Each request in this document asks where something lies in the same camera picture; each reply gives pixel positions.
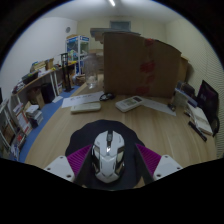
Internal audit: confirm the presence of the white shelf rack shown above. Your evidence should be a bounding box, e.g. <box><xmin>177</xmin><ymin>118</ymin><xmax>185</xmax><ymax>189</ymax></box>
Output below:
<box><xmin>0</xmin><ymin>99</ymin><xmax>28</xmax><ymax>158</ymax></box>

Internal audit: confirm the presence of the open white book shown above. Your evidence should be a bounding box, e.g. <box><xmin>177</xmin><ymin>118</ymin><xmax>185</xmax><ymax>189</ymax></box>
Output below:
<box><xmin>186</xmin><ymin>102</ymin><xmax>214</xmax><ymax>137</ymax></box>

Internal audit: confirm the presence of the stack of books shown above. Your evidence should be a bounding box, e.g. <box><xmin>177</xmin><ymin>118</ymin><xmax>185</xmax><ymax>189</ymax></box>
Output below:
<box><xmin>24</xmin><ymin>104</ymin><xmax>44</xmax><ymax>129</ymax></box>

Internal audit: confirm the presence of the grey paper stack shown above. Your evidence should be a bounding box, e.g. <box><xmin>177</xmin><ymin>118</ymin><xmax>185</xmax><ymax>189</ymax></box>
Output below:
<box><xmin>89</xmin><ymin>27</ymin><xmax>141</xmax><ymax>43</ymax></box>

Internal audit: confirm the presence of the small black cable bundle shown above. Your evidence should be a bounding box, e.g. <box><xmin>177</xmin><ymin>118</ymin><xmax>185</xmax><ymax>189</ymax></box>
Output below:
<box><xmin>98</xmin><ymin>92</ymin><xmax>116</xmax><ymax>102</ymax></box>

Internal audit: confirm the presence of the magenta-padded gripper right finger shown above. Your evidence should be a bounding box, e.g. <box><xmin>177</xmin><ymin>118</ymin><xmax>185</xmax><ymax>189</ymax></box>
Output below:
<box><xmin>134</xmin><ymin>143</ymin><xmax>183</xmax><ymax>186</ymax></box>

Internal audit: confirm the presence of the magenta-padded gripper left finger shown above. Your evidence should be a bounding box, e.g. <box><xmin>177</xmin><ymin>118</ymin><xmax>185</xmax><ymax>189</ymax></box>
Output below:
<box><xmin>43</xmin><ymin>143</ymin><xmax>95</xmax><ymax>187</ymax></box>

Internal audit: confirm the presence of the blue and white display cabinet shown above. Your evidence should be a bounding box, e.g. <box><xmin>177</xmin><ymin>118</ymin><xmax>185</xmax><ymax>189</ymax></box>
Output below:
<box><xmin>65</xmin><ymin>34</ymin><xmax>90</xmax><ymax>76</ymax></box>

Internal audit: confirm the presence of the grey door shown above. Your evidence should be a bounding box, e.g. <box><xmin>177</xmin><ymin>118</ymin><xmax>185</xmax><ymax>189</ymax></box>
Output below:
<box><xmin>109</xmin><ymin>20</ymin><xmax>132</xmax><ymax>32</ymax></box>

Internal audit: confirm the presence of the black floor stand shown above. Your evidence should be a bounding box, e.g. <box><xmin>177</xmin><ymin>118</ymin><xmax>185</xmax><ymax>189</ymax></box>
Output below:
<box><xmin>60</xmin><ymin>52</ymin><xmax>74</xmax><ymax>93</ymax></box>

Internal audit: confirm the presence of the black round mouse pad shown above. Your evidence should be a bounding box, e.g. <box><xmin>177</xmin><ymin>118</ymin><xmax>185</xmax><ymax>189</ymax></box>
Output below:
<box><xmin>64</xmin><ymin>119</ymin><xmax>146</xmax><ymax>191</ymax></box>

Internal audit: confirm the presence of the black marker pen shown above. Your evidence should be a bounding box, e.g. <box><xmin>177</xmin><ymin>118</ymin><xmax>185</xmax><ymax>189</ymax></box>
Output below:
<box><xmin>187</xmin><ymin>120</ymin><xmax>208</xmax><ymax>143</ymax></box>

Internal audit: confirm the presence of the tall open cardboard box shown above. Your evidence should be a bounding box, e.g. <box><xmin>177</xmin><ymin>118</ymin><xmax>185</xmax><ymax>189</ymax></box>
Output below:
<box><xmin>179</xmin><ymin>55</ymin><xmax>190</xmax><ymax>83</ymax></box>

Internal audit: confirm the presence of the white paper sheet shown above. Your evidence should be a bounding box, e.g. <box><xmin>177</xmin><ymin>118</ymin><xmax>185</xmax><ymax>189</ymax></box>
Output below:
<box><xmin>141</xmin><ymin>98</ymin><xmax>178</xmax><ymax>117</ymax></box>
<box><xmin>61</xmin><ymin>90</ymin><xmax>106</xmax><ymax>109</ymax></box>

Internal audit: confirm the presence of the black office chair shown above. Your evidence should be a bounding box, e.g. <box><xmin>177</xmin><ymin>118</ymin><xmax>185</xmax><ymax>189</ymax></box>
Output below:
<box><xmin>196</xmin><ymin>79</ymin><xmax>221</xmax><ymax>138</ymax></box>

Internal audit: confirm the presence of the flat white remote control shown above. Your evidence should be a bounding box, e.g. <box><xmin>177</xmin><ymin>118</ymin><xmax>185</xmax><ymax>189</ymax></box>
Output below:
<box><xmin>70</xmin><ymin>101</ymin><xmax>102</xmax><ymax>114</ymax></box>

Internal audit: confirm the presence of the clear plastic jar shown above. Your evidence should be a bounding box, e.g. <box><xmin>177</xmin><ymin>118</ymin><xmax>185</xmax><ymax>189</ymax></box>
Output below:
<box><xmin>83</xmin><ymin>54</ymin><xmax>100</xmax><ymax>90</ymax></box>

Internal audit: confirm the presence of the large brown cardboard box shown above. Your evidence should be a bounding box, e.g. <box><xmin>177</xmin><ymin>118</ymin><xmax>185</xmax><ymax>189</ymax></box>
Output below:
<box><xmin>102</xmin><ymin>31</ymin><xmax>183</xmax><ymax>99</ymax></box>

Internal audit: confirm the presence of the white and black computer mouse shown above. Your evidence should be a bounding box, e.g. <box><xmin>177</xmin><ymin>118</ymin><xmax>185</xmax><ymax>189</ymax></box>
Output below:
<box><xmin>90</xmin><ymin>130</ymin><xmax>126</xmax><ymax>184</ymax></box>

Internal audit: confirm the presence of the blue book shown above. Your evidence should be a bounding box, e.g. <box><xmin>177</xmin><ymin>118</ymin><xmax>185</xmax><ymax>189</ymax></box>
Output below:
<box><xmin>174</xmin><ymin>87</ymin><xmax>198</xmax><ymax>108</ymax></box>

